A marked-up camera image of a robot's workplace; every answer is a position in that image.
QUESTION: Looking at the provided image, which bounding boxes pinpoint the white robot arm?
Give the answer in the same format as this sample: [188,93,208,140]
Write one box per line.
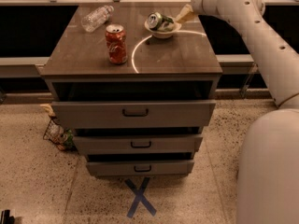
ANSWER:
[191,0,299,224]

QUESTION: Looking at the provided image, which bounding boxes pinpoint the grey drawer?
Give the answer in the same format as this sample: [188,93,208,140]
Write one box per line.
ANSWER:
[74,134,203,155]
[86,160,194,176]
[51,100,216,129]

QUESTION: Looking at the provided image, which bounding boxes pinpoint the wire basket with items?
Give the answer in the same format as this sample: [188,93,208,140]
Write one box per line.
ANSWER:
[43,119,76,151]

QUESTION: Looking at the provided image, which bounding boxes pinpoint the grey drawer cabinet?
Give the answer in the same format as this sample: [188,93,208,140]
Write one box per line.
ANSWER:
[41,6,222,163]

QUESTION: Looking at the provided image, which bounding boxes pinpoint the bottom grey drawer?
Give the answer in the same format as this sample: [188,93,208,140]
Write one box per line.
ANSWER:
[86,160,194,176]

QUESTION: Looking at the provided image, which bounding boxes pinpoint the red soda can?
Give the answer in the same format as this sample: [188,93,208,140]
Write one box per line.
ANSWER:
[106,24,127,64]

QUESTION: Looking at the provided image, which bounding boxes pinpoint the white paper bowl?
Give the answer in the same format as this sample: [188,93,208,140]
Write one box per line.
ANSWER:
[144,21,181,39]

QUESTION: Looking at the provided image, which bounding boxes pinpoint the green soda can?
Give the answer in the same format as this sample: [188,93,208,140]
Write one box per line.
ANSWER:
[146,12,175,32]

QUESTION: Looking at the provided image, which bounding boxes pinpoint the middle grey drawer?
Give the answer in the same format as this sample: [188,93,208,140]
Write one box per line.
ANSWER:
[74,134,203,155]

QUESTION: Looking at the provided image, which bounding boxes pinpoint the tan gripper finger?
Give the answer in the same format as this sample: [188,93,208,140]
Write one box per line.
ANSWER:
[175,4,195,23]

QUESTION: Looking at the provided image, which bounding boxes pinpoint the top grey drawer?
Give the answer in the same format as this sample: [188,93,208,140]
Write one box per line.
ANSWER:
[51,100,216,129]

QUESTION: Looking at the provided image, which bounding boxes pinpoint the clear plastic water bottle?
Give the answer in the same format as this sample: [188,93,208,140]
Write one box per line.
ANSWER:
[81,5,114,33]

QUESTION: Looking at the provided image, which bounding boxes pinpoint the blue tape cross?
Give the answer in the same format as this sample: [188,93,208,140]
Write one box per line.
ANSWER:
[125,177,157,218]

